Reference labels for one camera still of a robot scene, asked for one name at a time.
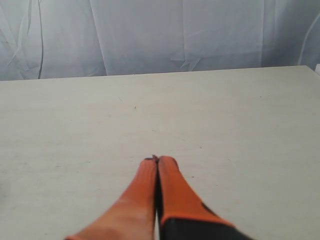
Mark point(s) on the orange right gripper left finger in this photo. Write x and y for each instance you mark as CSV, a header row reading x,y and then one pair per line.
x,y
132,216

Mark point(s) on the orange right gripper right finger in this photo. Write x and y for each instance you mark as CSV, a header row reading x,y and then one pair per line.
x,y
182,214

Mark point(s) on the grey wrinkled backdrop curtain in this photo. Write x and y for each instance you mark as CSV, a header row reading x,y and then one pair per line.
x,y
42,39

